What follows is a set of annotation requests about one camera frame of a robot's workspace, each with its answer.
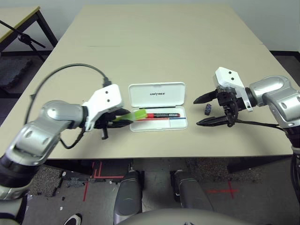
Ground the red black marker pen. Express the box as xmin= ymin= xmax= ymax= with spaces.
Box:
xmin=138 ymin=112 xmax=181 ymax=121

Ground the grey robot left leg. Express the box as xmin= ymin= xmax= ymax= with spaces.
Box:
xmin=113 ymin=164 xmax=145 ymax=221

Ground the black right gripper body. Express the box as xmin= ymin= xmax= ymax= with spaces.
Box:
xmin=217 ymin=90 xmax=240 ymax=127

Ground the white robot foot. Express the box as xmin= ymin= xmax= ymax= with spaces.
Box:
xmin=63 ymin=213 xmax=83 ymax=225

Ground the black table base bar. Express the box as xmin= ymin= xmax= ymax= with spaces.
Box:
xmin=227 ymin=156 xmax=293 ymax=174
xmin=44 ymin=160 xmax=94 ymax=179

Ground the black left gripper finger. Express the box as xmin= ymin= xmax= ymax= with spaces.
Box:
xmin=109 ymin=108 xmax=131 ymax=118
xmin=107 ymin=119 xmax=135 ymax=129

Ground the grey robot leg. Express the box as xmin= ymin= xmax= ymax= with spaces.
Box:
xmin=113 ymin=164 xmax=145 ymax=221
xmin=171 ymin=170 xmax=214 ymax=211

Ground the side table with black frame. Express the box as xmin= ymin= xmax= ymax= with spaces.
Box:
xmin=0 ymin=6 xmax=58 ymax=61

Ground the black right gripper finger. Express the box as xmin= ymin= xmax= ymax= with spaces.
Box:
xmin=196 ymin=116 xmax=229 ymax=127
xmin=193 ymin=90 xmax=220 ymax=105

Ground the white plastic pencil case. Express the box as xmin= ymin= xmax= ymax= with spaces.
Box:
xmin=127 ymin=82 xmax=189 ymax=132

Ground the grey robot right leg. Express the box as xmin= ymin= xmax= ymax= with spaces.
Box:
xmin=171 ymin=170 xmax=214 ymax=211

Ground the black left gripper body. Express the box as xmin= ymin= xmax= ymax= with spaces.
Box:
xmin=93 ymin=112 xmax=112 ymax=140

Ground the grey robot torso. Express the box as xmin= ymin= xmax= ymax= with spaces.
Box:
xmin=121 ymin=208 xmax=249 ymax=225

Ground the black tripod stand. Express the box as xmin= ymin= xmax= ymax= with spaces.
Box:
xmin=0 ymin=20 xmax=46 ymax=60

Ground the dark foam floor mat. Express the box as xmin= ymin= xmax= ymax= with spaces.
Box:
xmin=0 ymin=57 xmax=33 ymax=94

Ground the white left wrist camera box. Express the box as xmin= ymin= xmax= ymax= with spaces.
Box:
xmin=82 ymin=83 xmax=125 ymax=132

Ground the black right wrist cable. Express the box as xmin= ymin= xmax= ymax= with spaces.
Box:
xmin=234 ymin=119 xmax=300 ymax=207

